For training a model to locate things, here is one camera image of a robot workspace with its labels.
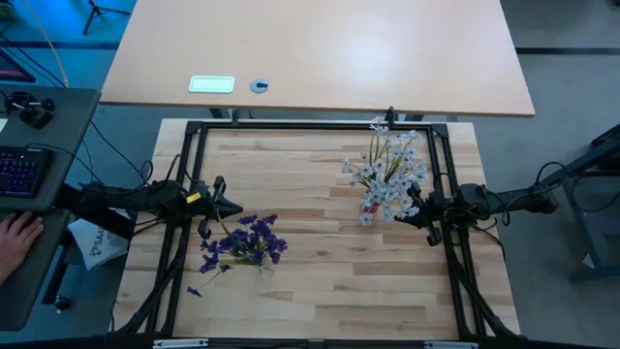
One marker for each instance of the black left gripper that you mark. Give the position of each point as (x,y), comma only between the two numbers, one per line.
(207,203)

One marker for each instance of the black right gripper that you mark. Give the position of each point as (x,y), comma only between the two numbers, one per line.
(438,211)

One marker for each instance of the purple flower bunch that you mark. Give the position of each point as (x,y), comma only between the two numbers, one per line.
(247,242)

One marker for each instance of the red glass vase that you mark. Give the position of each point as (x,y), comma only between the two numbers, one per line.
(371,207)

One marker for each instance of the green stem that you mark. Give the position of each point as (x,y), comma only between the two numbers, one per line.
(380,128)

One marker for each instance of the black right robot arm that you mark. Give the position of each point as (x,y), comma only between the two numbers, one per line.
(513,201)

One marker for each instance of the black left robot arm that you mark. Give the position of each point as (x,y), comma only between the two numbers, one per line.
(155,196)

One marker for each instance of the clear glass vase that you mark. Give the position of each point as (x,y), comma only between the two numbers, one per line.
(264,270)

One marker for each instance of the white flower bunch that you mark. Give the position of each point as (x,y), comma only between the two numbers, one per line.
(387,194)

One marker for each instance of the white printed paper bag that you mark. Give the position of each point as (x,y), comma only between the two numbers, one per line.
(97,242)

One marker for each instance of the grey metal stand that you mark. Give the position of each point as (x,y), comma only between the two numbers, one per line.
(581,218)

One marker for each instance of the grey side desk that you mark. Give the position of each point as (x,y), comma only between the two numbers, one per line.
(68,126)

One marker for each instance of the light wood desk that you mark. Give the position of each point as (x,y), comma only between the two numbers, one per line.
(315,48)

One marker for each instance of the backlit black keyboard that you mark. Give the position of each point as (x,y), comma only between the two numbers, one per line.
(21,172)

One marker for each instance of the person's hand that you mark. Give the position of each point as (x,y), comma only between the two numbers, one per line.
(17,240)

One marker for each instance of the black tripod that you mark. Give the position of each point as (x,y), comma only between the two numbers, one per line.
(94,12)

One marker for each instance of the black aluminium table frame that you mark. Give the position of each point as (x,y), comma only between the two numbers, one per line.
(198,145)

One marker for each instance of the silver bracket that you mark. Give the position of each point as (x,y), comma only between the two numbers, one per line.
(179,343)
(450,345)

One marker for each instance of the black camera clamp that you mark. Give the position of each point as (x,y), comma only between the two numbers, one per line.
(34,114)

